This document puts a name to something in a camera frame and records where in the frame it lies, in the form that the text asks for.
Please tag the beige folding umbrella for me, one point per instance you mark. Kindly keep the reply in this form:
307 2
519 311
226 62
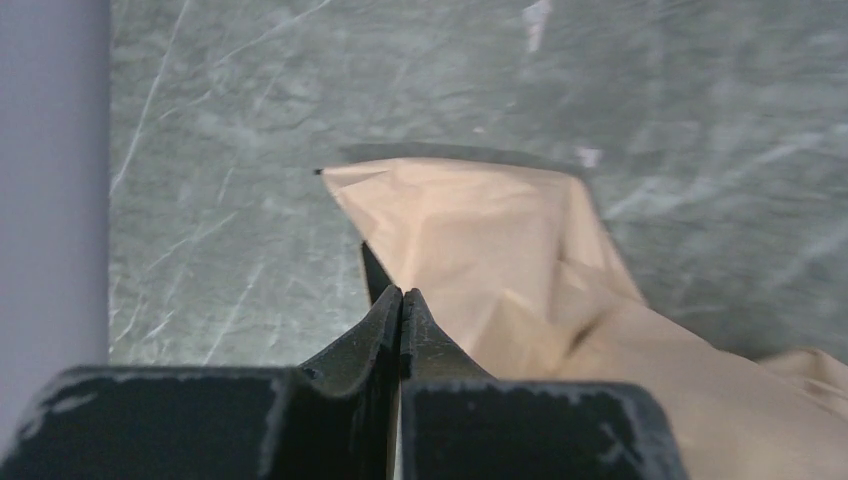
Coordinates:
517 268

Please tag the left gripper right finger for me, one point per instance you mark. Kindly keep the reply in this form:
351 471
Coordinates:
459 422

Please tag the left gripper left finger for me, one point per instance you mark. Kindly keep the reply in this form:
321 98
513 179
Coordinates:
331 417

